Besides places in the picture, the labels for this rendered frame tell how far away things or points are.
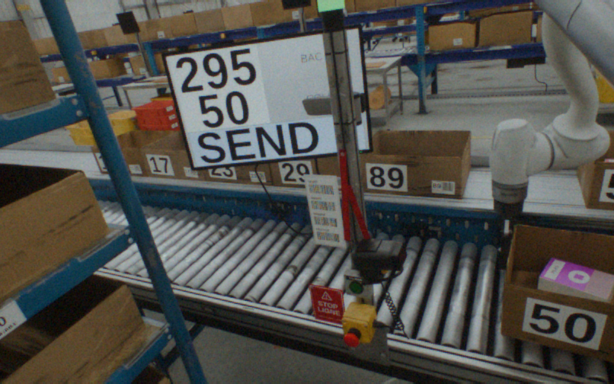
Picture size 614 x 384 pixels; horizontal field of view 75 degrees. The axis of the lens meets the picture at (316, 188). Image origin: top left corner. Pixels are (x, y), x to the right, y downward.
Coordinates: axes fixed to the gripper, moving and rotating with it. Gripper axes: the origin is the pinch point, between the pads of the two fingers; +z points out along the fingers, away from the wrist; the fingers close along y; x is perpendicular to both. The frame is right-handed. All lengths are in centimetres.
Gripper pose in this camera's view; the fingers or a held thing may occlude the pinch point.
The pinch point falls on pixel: (504, 258)
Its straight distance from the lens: 130.7
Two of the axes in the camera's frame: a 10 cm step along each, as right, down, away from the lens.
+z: 1.4, 9.0, 4.2
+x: 9.0, 0.6, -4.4
